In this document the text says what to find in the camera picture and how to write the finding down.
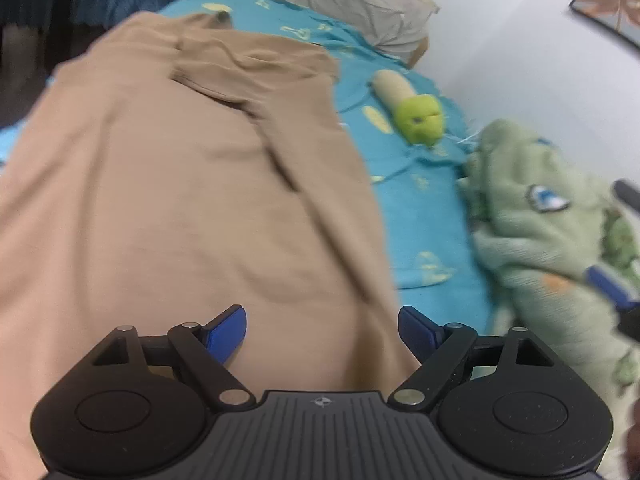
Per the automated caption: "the teal patterned bed sheet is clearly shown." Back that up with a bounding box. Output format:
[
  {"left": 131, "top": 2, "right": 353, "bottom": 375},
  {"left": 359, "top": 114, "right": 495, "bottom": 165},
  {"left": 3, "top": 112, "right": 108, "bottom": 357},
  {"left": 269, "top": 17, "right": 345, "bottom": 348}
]
[{"left": 0, "top": 0, "right": 501, "bottom": 334}]

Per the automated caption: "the green plush toy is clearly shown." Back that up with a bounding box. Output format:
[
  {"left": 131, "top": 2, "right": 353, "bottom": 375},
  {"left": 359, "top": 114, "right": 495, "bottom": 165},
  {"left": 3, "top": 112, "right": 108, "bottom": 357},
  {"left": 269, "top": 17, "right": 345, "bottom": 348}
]
[{"left": 371, "top": 70, "right": 445, "bottom": 148}]

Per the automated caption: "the framed leaf wall picture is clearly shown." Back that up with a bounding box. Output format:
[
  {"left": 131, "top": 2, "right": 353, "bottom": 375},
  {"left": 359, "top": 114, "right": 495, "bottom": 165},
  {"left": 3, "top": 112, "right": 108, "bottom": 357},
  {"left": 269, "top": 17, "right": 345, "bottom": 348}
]
[{"left": 570, "top": 0, "right": 639, "bottom": 48}]

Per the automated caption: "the tan sweatshirt garment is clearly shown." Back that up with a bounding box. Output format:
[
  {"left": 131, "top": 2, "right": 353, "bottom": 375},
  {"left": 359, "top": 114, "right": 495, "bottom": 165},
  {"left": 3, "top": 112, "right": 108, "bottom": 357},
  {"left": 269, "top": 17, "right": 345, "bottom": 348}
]
[{"left": 1, "top": 13, "right": 414, "bottom": 479}]

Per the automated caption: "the black metal stand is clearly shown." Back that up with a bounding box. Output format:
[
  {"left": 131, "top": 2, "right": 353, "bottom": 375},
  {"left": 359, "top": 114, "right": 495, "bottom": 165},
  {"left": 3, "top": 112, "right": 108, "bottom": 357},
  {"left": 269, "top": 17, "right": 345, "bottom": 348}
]
[{"left": 44, "top": 0, "right": 74, "bottom": 73}]

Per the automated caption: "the pale green fluffy blanket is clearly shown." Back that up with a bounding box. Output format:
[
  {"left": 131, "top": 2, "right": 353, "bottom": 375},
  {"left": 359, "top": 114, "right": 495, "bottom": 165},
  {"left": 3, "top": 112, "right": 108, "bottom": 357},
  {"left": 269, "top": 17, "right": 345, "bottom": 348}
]
[{"left": 458, "top": 119, "right": 639, "bottom": 479}]

